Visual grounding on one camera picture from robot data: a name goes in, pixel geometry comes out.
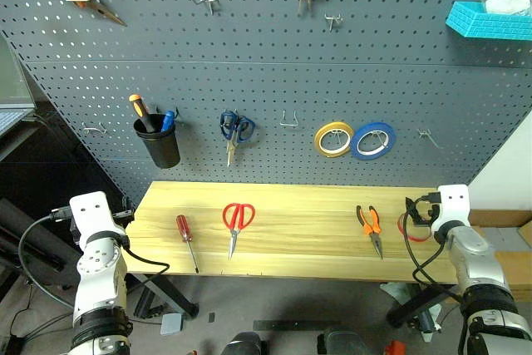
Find blue handled tool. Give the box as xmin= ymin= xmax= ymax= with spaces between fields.
xmin=160 ymin=110 xmax=177 ymax=134

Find red handled scissors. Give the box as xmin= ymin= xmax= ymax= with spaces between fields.
xmin=222 ymin=202 xmax=257 ymax=261

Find black table leg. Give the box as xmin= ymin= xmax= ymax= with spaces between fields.
xmin=386 ymin=283 xmax=463 ymax=329
xmin=131 ymin=274 xmax=201 ymax=319

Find brown cardboard box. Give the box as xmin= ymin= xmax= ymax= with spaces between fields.
xmin=492 ymin=249 xmax=532 ymax=304

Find grey laptop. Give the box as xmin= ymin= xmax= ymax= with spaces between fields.
xmin=0 ymin=34 xmax=38 ymax=138

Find yellow tape roll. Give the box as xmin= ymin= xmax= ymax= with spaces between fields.
xmin=313 ymin=121 xmax=356 ymax=160

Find red handled screwdriver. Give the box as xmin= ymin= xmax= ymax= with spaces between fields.
xmin=175 ymin=214 xmax=201 ymax=275

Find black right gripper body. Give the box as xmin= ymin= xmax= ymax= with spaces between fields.
xmin=411 ymin=204 xmax=440 ymax=228

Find grey metal pegboard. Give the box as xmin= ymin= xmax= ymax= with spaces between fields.
xmin=0 ymin=0 xmax=532 ymax=209

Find blue tape roll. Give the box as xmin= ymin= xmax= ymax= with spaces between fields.
xmin=349 ymin=121 xmax=397 ymax=161

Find dark rounded shape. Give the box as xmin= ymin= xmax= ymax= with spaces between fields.
xmin=219 ymin=331 xmax=270 ymax=355
xmin=317 ymin=327 xmax=374 ymax=355

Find small orange handled pliers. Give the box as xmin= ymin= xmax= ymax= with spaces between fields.
xmin=355 ymin=205 xmax=385 ymax=261

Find black plastic cup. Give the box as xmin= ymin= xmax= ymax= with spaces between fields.
xmin=132 ymin=112 xmax=182 ymax=170

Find red tape roll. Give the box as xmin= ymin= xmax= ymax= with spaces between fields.
xmin=397 ymin=210 xmax=434 ymax=244

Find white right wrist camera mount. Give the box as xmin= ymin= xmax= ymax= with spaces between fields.
xmin=430 ymin=184 xmax=471 ymax=234

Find small red floor object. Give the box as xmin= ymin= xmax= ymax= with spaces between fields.
xmin=383 ymin=339 xmax=407 ymax=355

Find blue handled scissors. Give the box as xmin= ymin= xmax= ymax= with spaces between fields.
xmin=219 ymin=109 xmax=257 ymax=167

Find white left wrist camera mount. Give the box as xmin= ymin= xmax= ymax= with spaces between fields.
xmin=68 ymin=190 xmax=126 ymax=248

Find orange black handled screwdriver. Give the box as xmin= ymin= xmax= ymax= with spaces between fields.
xmin=128 ymin=94 xmax=156 ymax=134

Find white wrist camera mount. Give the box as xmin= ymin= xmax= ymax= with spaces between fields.
xmin=68 ymin=190 xmax=126 ymax=248
xmin=430 ymin=184 xmax=471 ymax=234

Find grey square floor block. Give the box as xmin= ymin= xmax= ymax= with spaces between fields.
xmin=160 ymin=312 xmax=185 ymax=337

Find teal brick pattern box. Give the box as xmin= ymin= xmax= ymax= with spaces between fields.
xmin=445 ymin=0 xmax=532 ymax=42

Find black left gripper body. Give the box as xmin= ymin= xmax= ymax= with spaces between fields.
xmin=111 ymin=209 xmax=136 ymax=227

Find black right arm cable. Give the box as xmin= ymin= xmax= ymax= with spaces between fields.
xmin=401 ymin=191 xmax=463 ymax=303

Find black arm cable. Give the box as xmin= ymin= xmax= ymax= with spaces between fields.
xmin=17 ymin=207 xmax=76 ymax=311
xmin=401 ymin=191 xmax=463 ymax=303
xmin=120 ymin=246 xmax=170 ymax=298

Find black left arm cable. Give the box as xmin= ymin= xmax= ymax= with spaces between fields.
xmin=120 ymin=246 xmax=170 ymax=298
xmin=17 ymin=207 xmax=76 ymax=311

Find black flat strip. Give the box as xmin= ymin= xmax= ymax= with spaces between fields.
xmin=253 ymin=319 xmax=342 ymax=332

